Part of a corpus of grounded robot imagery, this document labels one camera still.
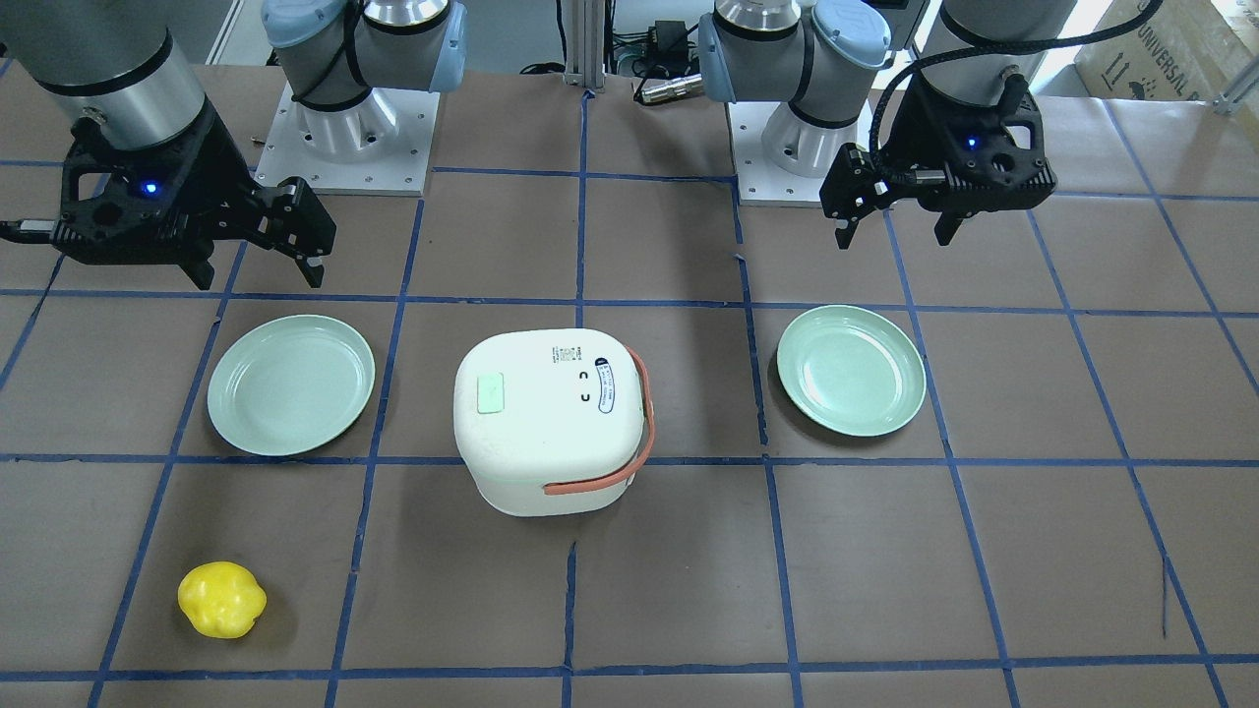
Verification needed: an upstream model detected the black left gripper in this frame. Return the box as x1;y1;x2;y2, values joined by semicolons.
820;69;1058;249

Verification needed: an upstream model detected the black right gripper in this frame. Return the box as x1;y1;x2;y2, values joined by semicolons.
52;100;336;291

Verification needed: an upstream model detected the white rice cooker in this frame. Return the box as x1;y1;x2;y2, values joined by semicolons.
452;328;656;518

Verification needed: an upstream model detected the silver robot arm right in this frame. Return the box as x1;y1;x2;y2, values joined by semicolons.
3;1;466;290

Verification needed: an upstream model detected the green plate near right arm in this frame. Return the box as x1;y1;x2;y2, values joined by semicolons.
206;315;375;457

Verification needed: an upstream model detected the green plate near left arm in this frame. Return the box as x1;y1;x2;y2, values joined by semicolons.
776;305;927;438

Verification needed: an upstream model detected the black power adapter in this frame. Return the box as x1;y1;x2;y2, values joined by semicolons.
646;20;689;64

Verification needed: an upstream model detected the yellow toy bell pepper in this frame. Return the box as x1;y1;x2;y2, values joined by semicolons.
178;561;269;639

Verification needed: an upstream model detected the cardboard box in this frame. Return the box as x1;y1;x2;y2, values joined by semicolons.
1074;1;1258;100

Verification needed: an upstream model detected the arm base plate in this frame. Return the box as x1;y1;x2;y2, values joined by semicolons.
726;98;872;207
256;87;441;198

